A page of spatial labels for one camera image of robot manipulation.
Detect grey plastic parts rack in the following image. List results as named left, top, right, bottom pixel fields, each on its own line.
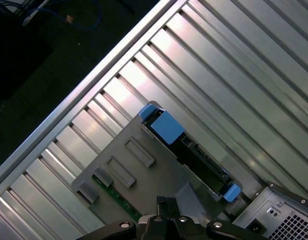
left=70, top=100, right=235, bottom=226

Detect grey power supply unit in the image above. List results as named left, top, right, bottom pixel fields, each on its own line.
left=243, top=202, right=308, bottom=240

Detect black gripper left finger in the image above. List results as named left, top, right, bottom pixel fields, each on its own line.
left=80, top=195, right=169, bottom=240

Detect green RAM stick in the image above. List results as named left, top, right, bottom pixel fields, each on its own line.
left=90, top=174, right=143, bottom=223

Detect black open PC case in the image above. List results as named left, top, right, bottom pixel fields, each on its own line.
left=232, top=181, right=308, bottom=240

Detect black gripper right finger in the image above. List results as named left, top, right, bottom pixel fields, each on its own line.
left=168, top=196, right=270, bottom=240

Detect hard disk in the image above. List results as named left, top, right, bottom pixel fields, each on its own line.
left=138, top=103, right=242, bottom=204

